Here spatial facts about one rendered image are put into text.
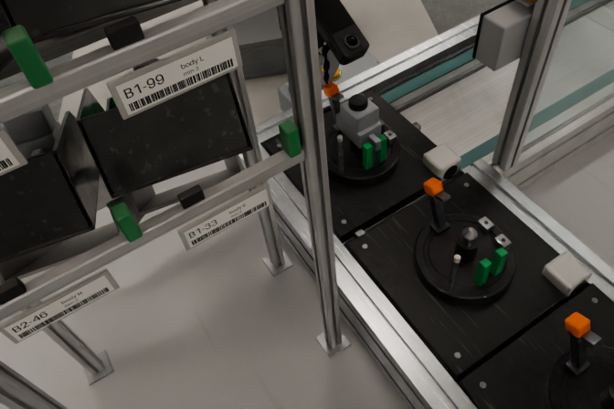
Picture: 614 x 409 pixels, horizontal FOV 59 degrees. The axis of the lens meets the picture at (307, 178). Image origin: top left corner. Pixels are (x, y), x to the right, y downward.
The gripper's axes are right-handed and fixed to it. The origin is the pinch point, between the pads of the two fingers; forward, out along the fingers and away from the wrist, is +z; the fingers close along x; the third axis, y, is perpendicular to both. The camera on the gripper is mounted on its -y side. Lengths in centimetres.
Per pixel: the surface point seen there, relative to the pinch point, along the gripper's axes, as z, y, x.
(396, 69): 10.2, 5.2, -19.8
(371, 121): -0.4, -11.9, -0.7
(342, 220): 9.0, -19.1, 10.1
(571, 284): 7.1, -46.4, -8.2
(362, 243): 9.1, -24.2, 10.0
